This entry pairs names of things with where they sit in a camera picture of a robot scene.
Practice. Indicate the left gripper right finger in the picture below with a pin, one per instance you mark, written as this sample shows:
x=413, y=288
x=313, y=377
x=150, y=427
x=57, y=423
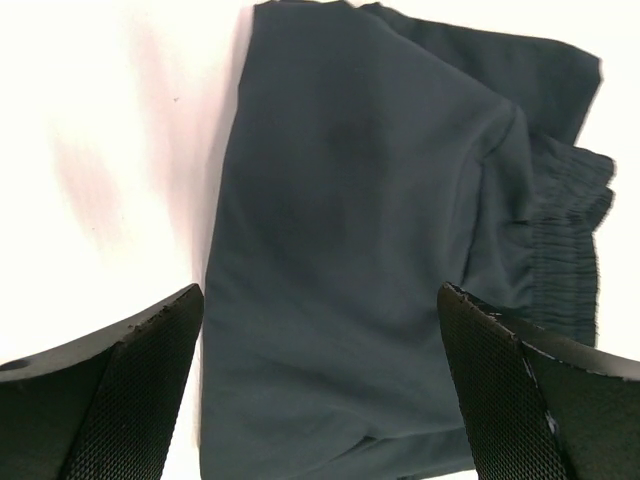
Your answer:
x=536, y=404

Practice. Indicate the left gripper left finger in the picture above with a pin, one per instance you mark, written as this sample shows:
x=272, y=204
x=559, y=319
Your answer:
x=103, y=406

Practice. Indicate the dark navy shorts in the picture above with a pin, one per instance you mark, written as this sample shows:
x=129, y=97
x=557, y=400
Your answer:
x=374, y=157

